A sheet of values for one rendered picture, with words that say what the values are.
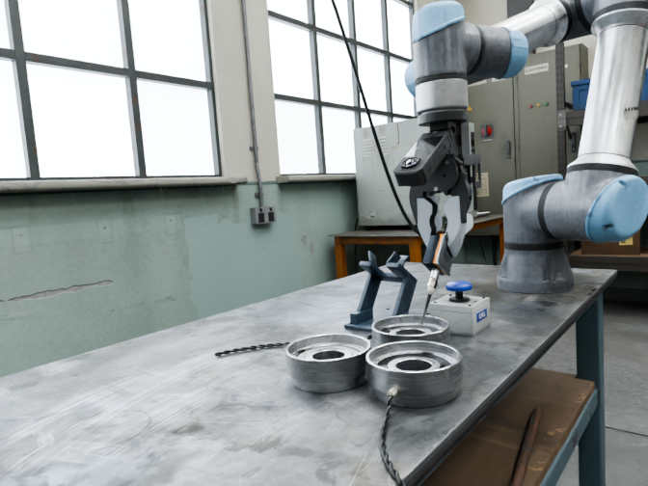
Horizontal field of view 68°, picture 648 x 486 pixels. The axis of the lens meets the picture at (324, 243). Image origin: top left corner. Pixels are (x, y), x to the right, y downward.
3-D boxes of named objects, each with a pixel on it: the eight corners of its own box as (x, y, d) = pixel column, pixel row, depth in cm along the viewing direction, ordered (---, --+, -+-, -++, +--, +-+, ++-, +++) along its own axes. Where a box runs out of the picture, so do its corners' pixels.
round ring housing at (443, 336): (464, 347, 67) (462, 319, 67) (428, 372, 59) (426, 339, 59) (397, 337, 74) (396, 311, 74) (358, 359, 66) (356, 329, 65)
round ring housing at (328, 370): (269, 387, 58) (267, 354, 58) (318, 359, 67) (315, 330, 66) (345, 402, 52) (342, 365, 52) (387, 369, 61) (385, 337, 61)
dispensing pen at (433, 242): (406, 316, 68) (434, 214, 74) (419, 327, 71) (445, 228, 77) (419, 318, 67) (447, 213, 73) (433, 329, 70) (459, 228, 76)
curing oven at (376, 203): (445, 229, 275) (441, 113, 268) (358, 230, 313) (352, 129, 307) (487, 221, 322) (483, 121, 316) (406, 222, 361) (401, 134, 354)
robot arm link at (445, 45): (480, 1, 70) (433, -7, 66) (483, 79, 71) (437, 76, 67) (444, 20, 77) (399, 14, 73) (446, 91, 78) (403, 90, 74)
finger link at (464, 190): (476, 221, 70) (468, 160, 70) (472, 222, 69) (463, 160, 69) (446, 225, 73) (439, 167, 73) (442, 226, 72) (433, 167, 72)
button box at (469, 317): (473, 337, 72) (472, 304, 71) (430, 331, 76) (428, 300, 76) (494, 323, 78) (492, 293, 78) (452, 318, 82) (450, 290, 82)
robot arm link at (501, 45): (479, 43, 85) (430, 39, 80) (533, 21, 75) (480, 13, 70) (481, 90, 86) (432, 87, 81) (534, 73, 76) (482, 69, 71)
